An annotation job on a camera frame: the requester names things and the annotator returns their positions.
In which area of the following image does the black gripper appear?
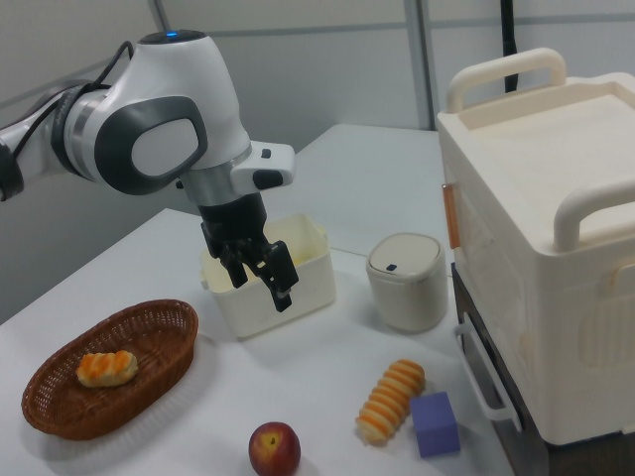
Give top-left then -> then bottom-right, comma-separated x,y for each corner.
198,192 -> 302,314

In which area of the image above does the red apple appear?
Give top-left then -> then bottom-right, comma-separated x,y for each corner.
247,421 -> 303,476

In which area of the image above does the white rectangular plastic container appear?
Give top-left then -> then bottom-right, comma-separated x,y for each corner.
197,212 -> 337,341

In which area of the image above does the brown oval wicker basket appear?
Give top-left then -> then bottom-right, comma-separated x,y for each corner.
21,297 -> 200,442

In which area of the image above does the small white lidded bin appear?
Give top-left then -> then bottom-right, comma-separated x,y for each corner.
365,232 -> 446,334

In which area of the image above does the small orange striped bread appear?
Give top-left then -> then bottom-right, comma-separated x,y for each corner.
75,349 -> 140,389

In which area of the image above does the long orange striped bread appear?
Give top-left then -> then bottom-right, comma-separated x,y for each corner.
354,358 -> 427,446

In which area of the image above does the purple cube block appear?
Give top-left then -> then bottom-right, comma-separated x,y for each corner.
409,391 -> 461,459

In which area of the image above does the dark cabinet under cream box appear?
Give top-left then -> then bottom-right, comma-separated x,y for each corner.
449,262 -> 553,476

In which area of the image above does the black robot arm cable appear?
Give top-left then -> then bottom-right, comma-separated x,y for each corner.
9,40 -> 136,161

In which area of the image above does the white cabinet drawer handle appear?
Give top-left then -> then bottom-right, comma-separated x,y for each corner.
454,321 -> 523,433

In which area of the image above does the upright grey partition post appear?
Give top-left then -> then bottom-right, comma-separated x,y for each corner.
403,0 -> 434,132

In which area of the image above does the slanted grey partition post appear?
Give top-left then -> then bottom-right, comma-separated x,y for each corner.
148,0 -> 174,34

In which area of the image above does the large cream box with handles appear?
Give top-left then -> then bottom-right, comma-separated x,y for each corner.
436,47 -> 635,447

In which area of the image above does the black pole with cable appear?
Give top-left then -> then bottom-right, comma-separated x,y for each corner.
498,0 -> 520,93

